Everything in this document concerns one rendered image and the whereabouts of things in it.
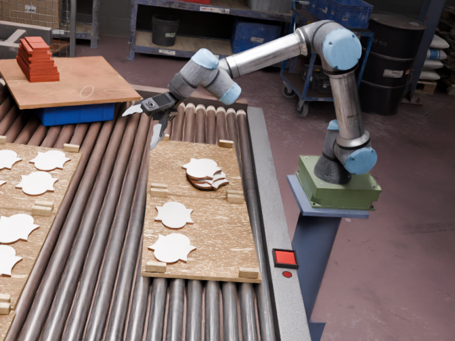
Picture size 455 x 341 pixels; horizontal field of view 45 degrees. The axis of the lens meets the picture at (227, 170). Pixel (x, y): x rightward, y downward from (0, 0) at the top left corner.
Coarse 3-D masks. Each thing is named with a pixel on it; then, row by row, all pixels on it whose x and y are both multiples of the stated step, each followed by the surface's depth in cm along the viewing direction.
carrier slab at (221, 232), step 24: (192, 216) 182; (216, 216) 184; (240, 216) 186; (144, 240) 167; (192, 240) 170; (216, 240) 172; (240, 240) 174; (144, 264) 157; (192, 264) 161; (216, 264) 162; (240, 264) 164
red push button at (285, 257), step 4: (276, 252) 173; (280, 252) 173; (284, 252) 173; (288, 252) 174; (292, 252) 174; (276, 256) 171; (280, 256) 171; (284, 256) 172; (288, 256) 172; (292, 256) 172; (276, 260) 170; (280, 260) 169; (284, 260) 170; (288, 260) 170; (292, 260) 170
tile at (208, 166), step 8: (192, 160) 203; (200, 160) 204; (208, 160) 205; (184, 168) 198; (192, 168) 198; (200, 168) 199; (208, 168) 200; (216, 168) 200; (192, 176) 194; (200, 176) 194; (208, 176) 195
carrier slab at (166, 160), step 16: (160, 144) 222; (176, 144) 224; (192, 144) 226; (208, 144) 229; (160, 160) 211; (176, 160) 213; (224, 160) 219; (160, 176) 201; (176, 176) 202; (176, 192) 193; (192, 192) 194; (208, 192) 196; (224, 192) 198
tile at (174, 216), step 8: (160, 208) 181; (168, 208) 181; (176, 208) 182; (184, 208) 183; (160, 216) 177; (168, 216) 178; (176, 216) 178; (184, 216) 179; (168, 224) 174; (176, 224) 175; (184, 224) 175; (192, 224) 177
